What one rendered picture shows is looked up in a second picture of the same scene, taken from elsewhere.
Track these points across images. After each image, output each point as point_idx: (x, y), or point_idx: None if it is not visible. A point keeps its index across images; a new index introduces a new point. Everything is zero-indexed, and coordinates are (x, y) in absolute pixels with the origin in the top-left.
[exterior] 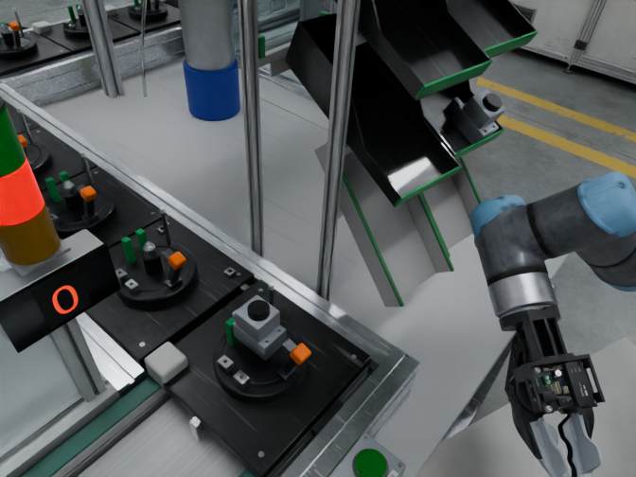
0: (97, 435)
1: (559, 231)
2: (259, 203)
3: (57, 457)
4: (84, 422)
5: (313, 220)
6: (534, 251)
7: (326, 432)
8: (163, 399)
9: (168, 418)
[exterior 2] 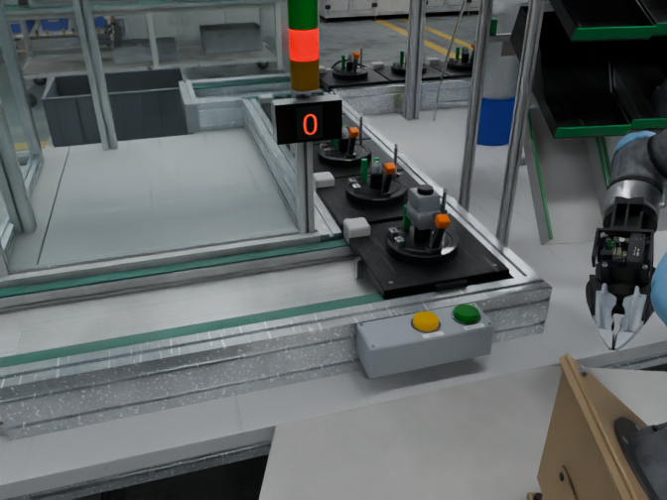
0: (298, 251)
1: (666, 145)
2: (471, 161)
3: (271, 252)
4: (294, 244)
5: (531, 217)
6: (646, 166)
7: (444, 293)
8: (346, 259)
9: (344, 267)
